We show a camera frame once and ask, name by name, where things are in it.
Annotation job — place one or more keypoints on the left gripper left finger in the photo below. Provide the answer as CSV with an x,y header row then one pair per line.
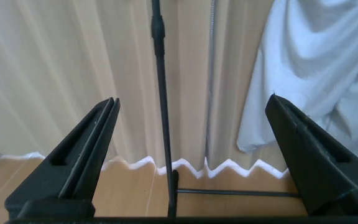
x,y
57,186

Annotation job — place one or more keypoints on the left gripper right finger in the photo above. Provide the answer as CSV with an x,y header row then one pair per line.
x,y
325,180

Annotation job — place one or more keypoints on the pale grey shorts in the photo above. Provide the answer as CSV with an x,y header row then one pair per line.
x,y
306,62

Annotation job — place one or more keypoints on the black clothes rack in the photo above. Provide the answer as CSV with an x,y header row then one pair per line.
x,y
162,93

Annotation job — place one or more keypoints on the beige curtain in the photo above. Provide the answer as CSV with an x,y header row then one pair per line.
x,y
57,77

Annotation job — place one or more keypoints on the metal curtain wand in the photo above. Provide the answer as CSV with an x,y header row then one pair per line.
x,y
210,77

